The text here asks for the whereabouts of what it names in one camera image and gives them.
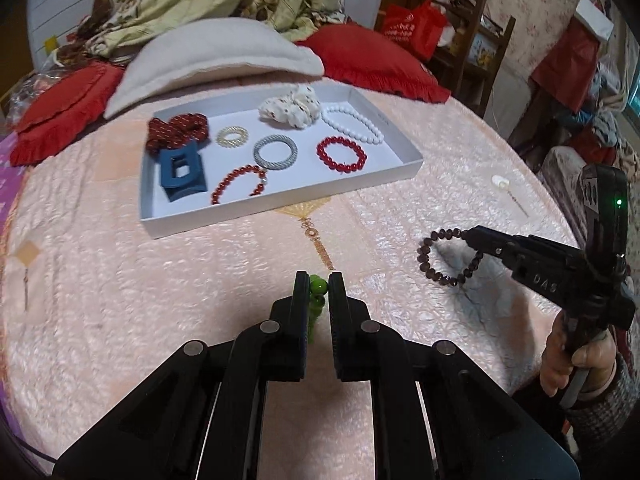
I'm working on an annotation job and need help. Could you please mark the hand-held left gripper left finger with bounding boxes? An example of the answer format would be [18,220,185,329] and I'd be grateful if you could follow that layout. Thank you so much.
[52,270,313,480]

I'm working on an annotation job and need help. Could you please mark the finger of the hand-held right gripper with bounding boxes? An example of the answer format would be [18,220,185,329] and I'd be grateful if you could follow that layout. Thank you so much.
[466,226,532,253]
[477,246,522,273]

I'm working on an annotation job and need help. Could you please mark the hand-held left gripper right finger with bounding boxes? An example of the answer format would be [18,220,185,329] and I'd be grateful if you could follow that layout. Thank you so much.
[328,271,581,480]

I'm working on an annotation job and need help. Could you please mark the green bead bracelet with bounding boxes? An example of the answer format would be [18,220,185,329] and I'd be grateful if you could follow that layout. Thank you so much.
[306,273,330,346]

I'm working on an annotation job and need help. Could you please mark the brown bead bracelet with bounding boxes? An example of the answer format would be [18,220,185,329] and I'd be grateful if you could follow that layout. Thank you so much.
[416,228,485,289]

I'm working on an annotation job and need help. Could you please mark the white shallow cardboard box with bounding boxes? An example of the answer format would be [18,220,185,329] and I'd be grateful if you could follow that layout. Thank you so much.
[139,83,425,240]

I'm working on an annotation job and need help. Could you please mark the dark red bracelet with pearl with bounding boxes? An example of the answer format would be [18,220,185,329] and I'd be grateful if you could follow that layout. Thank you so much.
[210,164,270,206]

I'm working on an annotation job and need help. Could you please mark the bright red bead bracelet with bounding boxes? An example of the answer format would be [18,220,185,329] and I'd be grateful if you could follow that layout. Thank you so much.
[315,136,368,174]

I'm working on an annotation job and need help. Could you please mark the silver grey hair ring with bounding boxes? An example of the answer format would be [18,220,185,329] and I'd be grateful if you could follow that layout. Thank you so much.
[252,134,298,169]

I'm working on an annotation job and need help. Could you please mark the blue hair claw clip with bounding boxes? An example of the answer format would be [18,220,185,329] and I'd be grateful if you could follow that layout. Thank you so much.
[158,142,209,205]

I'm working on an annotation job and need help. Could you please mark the white pearl bracelet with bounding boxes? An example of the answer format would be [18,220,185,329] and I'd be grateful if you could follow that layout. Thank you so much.
[320,104,385,145]

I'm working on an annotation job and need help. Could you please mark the gold crystal hair ring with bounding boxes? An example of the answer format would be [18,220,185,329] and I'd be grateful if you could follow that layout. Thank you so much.
[216,126,250,150]

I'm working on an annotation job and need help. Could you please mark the white polka-dot scrunchie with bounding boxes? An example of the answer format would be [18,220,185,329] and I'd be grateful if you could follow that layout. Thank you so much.
[258,85,323,131]

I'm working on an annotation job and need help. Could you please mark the red polka-dot scrunchie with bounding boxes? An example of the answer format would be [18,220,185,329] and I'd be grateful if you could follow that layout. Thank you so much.
[145,112,211,156]

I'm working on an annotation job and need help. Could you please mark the person's right forearm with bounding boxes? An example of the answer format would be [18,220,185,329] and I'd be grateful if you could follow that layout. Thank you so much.
[562,352,639,462]

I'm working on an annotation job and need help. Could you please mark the person's right hand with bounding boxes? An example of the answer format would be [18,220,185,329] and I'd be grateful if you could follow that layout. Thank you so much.
[541,316,619,396]

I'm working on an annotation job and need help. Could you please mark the pile of mixed clothes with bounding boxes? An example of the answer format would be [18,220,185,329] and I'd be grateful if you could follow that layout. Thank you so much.
[536,91,640,183]

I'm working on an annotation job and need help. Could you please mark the pink embroidered bedspread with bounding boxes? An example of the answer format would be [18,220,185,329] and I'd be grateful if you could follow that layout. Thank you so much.
[0,75,597,463]

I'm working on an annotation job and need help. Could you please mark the wooden chair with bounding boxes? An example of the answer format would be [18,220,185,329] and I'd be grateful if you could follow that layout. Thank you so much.
[429,0,517,119]

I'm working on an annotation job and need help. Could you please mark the red hanging garment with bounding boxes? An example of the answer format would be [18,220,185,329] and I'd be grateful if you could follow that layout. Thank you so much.
[530,14,602,114]

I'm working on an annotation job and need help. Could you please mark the red frilled cushion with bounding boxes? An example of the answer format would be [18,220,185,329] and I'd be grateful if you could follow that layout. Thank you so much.
[297,24,453,105]
[9,60,126,167]

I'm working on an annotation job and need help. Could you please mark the red shopping bag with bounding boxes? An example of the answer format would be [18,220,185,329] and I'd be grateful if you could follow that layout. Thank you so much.
[382,0,448,61]

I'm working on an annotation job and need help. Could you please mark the white pillow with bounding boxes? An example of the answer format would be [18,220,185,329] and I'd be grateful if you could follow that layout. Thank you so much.
[103,17,326,121]

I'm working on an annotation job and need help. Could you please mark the purple flowered sheet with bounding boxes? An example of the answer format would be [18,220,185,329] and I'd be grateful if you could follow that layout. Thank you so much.
[0,139,27,202]

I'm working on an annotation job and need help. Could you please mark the clear plastic bags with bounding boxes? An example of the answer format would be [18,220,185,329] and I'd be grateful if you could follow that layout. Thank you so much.
[7,35,91,111]

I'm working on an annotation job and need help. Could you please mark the black cable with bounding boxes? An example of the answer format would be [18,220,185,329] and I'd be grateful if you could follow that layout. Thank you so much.
[0,429,57,464]

